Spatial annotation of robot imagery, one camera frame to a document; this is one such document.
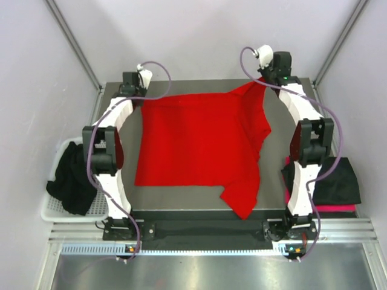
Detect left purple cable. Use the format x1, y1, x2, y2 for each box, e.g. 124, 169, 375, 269
85, 60, 172, 263

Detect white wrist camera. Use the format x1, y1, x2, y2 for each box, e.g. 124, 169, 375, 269
253, 45, 273, 69
137, 64, 153, 89

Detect red t shirt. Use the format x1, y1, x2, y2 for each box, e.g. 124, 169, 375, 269
135, 82, 271, 219

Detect folded pink t shirt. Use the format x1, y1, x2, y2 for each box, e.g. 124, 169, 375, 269
285, 157, 356, 213

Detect white plastic basket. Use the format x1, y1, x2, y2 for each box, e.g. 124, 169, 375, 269
41, 137, 108, 223

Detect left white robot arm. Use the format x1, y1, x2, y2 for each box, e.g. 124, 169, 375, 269
82, 72, 144, 240

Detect purple cable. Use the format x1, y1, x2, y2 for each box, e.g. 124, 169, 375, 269
239, 46, 344, 263
85, 60, 172, 263

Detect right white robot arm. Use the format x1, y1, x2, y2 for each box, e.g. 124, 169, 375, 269
254, 45, 334, 239

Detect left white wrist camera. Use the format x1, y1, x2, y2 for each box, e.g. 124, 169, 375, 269
137, 64, 153, 89

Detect white slotted cable duct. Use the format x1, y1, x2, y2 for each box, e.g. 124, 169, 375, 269
60, 243, 288, 256

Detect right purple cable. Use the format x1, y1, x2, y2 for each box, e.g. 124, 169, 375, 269
239, 46, 344, 263

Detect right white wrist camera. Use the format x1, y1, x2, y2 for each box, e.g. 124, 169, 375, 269
253, 45, 273, 69

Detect black t shirt in basket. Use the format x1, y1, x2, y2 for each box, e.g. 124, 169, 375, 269
46, 141, 97, 216

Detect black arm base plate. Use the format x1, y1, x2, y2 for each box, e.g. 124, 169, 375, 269
103, 210, 317, 250

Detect folded black t shirt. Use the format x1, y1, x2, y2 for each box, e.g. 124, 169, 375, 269
281, 157, 362, 209

